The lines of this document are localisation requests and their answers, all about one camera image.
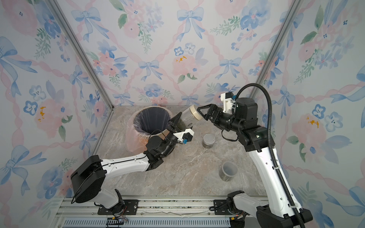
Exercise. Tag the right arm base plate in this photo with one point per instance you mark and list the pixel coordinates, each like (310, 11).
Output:
(220, 207)

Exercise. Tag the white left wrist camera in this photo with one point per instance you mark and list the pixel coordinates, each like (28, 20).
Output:
(185, 136)

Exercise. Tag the right aluminium corner post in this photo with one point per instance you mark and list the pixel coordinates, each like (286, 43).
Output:
(272, 20)

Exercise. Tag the glass jar with tea leaves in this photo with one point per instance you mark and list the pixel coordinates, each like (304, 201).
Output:
(187, 120)

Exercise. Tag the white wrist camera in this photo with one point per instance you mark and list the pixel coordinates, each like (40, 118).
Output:
(228, 101)
(185, 136)

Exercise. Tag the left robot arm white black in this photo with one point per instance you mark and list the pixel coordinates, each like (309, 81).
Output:
(87, 181)

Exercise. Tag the orange trash bin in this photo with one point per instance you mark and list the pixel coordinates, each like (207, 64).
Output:
(151, 125)

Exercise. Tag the aluminium corner post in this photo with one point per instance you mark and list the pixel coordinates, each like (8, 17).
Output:
(272, 20)
(62, 20)

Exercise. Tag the aluminium frame rail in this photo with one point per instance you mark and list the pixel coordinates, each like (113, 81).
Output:
(153, 212)

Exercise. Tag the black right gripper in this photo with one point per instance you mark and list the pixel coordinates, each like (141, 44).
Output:
(212, 112)

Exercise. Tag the left aluminium corner post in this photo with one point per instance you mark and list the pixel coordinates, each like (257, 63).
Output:
(62, 20)

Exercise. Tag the beige jar lid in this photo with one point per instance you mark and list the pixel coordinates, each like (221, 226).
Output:
(195, 113)

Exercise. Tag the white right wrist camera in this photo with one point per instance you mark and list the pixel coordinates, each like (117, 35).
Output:
(228, 101)

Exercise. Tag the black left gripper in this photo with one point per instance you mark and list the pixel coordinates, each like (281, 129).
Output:
(171, 126)

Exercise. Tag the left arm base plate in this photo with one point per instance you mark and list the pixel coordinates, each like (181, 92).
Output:
(127, 207)

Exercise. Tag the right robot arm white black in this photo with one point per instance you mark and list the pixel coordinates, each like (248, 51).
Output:
(283, 209)

